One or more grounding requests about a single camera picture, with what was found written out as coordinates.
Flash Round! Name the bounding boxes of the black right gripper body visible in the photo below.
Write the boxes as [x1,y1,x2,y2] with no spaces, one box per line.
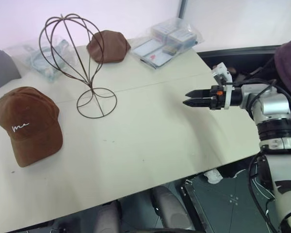
[209,84,226,111]

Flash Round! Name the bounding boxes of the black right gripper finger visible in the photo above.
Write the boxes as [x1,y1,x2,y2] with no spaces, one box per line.
[185,89,211,98]
[182,97,212,108]

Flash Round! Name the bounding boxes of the brown cap with white script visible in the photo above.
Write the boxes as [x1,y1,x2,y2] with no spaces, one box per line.
[0,86,64,168]

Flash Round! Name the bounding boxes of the black desk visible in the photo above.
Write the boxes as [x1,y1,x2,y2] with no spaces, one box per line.
[196,45,282,82]

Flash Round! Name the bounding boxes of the clear bag with card boxes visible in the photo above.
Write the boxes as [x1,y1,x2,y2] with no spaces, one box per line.
[130,17,203,70]

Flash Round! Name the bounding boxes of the white crumpled object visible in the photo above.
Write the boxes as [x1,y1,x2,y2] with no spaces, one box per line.
[203,169,224,184]

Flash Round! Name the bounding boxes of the dark purple fabric object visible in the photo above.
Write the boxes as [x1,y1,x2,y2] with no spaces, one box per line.
[274,33,291,102]

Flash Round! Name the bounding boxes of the plain brown cap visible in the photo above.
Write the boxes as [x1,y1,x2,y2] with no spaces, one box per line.
[86,30,131,64]

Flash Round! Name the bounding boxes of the black floor plate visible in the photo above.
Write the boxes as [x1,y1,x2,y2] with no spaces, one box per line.
[180,168,282,233]

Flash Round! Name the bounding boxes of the dark grey rounded shape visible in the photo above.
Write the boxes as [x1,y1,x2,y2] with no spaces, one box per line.
[150,185,196,231]
[96,200,120,233]

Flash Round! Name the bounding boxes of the grey rounded object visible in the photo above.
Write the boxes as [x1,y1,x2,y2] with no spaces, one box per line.
[0,47,22,93]

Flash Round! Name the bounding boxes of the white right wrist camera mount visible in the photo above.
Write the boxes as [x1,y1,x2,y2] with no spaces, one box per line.
[211,62,234,108]

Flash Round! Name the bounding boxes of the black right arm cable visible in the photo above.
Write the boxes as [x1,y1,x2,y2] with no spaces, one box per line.
[237,79,291,133]

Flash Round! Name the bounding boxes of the brown wire hat stand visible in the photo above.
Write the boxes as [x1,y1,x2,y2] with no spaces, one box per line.
[38,14,118,119]

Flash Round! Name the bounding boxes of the clear bag with cables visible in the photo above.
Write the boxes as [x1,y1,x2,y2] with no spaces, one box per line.
[3,35,80,83]

